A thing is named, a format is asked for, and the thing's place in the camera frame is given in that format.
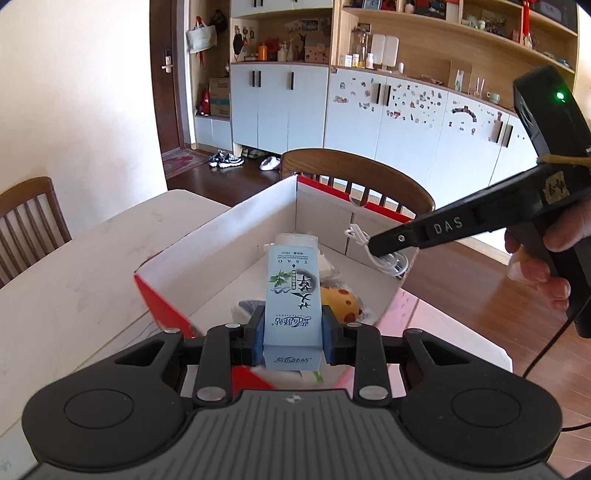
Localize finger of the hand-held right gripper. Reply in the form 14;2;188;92
368;222;428;261

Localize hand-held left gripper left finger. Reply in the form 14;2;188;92
113;305;267;407

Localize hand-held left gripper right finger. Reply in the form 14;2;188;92
321;305;467;407

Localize white cable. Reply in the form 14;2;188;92
345;224;409;278

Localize yellow spotted pig toy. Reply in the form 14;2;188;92
321;285;362;324

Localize light blue carton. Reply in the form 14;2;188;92
262;233;324;372

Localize red cardboard shoe box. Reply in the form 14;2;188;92
134;173;419;393

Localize person's right hand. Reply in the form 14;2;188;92
504;196;591;311

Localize brown wooden chair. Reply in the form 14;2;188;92
280;148;436;222
0;176;72;289

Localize black sneakers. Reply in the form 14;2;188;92
209;150;245;169

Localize white canisters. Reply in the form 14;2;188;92
372;34;400;65

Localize red patterned rug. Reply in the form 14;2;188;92
161;148;213;180

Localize brown cardboard box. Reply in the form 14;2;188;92
209;78;232;117

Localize brown door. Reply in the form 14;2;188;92
150;0;191;155

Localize pale blue tote bag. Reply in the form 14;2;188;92
186;25;218;55

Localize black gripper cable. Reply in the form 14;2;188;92
522;314;591;432

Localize white wooden wall cabinet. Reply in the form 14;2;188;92
187;0;591;204

